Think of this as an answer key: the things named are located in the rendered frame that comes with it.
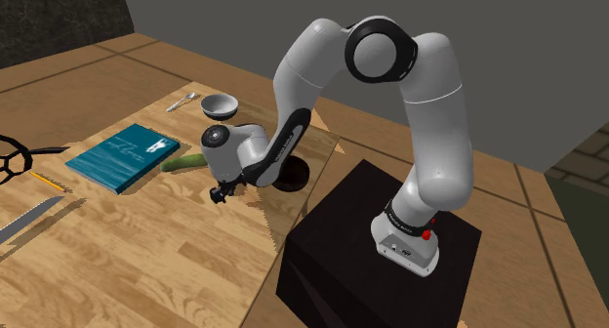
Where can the teal book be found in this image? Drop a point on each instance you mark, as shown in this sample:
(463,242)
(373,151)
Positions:
(122,156)

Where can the green cucumber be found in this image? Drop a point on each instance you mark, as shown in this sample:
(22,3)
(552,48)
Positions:
(183,162)

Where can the black round plate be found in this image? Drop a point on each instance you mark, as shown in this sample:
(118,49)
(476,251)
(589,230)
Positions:
(295,174)

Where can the grey bowl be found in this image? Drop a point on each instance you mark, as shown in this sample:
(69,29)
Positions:
(219,105)

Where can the black robot stand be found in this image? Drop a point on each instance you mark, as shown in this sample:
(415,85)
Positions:
(342,270)

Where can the silver spoon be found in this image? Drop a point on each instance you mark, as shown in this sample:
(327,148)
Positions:
(181,102)

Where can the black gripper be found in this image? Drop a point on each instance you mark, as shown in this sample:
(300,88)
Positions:
(222,191)

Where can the yellow pencil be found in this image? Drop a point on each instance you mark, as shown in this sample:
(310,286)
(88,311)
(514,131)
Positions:
(47,182)

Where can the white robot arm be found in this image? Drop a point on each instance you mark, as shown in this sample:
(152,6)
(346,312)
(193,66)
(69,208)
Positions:
(428,127)

